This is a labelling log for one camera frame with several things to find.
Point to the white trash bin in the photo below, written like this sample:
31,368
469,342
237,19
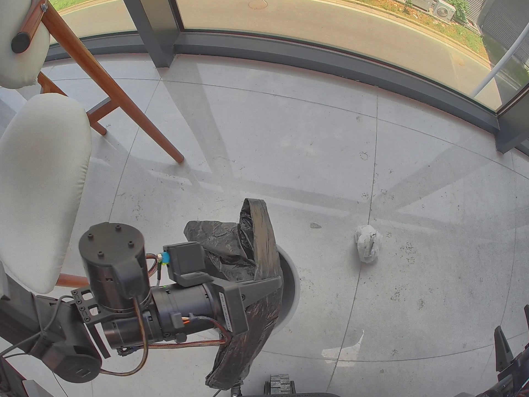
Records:
291,288

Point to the white cushioned wooden chair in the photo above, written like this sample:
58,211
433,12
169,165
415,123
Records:
41,172

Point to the black plastic bag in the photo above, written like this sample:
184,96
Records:
252,242

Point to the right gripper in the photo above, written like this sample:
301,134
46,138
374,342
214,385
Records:
516,370

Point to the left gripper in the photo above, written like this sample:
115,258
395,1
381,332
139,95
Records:
194,306

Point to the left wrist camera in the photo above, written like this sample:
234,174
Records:
188,261

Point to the crumpled white paper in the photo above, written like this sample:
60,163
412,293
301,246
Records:
367,244

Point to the window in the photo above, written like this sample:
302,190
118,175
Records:
289,19

